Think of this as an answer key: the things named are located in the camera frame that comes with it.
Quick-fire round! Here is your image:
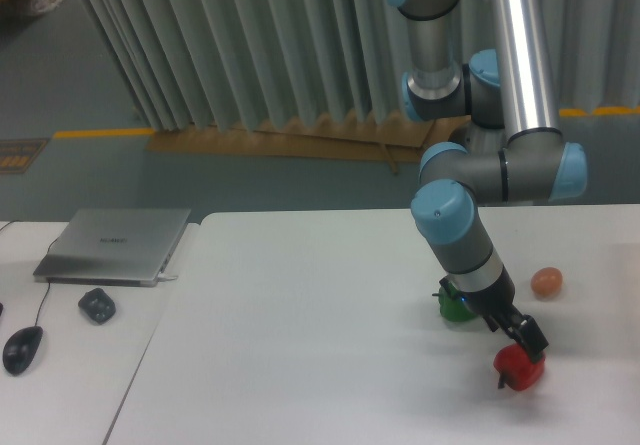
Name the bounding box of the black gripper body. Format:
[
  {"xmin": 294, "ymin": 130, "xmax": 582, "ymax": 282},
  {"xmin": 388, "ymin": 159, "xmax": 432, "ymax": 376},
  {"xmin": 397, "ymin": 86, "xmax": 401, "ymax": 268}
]
[{"xmin": 462, "ymin": 270, "xmax": 521, "ymax": 335}]

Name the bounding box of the red bell pepper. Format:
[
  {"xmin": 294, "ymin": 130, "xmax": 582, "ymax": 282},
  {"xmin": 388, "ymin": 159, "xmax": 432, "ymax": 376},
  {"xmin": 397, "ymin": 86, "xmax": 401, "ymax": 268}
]
[{"xmin": 493, "ymin": 344, "xmax": 546, "ymax": 391}]

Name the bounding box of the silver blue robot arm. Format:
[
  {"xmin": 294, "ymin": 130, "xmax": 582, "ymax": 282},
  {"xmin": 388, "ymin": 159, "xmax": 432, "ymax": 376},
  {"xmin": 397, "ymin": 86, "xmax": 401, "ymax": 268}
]
[{"xmin": 388, "ymin": 0, "xmax": 588, "ymax": 391}]

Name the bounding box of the green bell pepper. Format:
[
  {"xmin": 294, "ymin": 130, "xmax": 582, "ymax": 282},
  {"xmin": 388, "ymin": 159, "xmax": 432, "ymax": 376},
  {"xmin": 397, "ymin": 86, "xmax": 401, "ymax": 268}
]
[{"xmin": 433, "ymin": 286, "xmax": 477, "ymax": 323}]

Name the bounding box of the brown egg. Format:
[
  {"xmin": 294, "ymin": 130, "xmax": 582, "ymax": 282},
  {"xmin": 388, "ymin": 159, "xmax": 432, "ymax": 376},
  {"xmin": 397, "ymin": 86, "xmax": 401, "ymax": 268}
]
[{"xmin": 530, "ymin": 267, "xmax": 564, "ymax": 299}]

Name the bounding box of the white usb plug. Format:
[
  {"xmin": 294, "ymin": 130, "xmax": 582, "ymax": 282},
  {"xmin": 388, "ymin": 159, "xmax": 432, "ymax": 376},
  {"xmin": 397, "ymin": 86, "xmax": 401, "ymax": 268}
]
[{"xmin": 156, "ymin": 274, "xmax": 178, "ymax": 283}]

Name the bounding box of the pale green folding curtain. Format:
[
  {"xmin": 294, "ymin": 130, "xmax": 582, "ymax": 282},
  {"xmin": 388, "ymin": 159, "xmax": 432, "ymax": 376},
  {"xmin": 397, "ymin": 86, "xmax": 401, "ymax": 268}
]
[{"xmin": 81, "ymin": 0, "xmax": 639, "ymax": 131}]

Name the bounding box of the silver closed laptop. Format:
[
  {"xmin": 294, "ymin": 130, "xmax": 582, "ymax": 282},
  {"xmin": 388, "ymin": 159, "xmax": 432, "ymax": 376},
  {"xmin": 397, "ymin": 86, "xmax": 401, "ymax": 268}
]
[{"xmin": 33, "ymin": 208, "xmax": 190, "ymax": 286}]

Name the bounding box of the black computer mouse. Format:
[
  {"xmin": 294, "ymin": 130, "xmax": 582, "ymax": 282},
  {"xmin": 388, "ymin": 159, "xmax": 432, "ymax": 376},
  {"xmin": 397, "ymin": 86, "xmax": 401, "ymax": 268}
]
[{"xmin": 2, "ymin": 325, "xmax": 44, "ymax": 376}]

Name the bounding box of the black mouse cable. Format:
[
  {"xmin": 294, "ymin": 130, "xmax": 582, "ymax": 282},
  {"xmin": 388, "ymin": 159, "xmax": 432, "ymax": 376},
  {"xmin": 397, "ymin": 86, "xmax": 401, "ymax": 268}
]
[{"xmin": 0, "ymin": 219, "xmax": 67, "ymax": 328}]

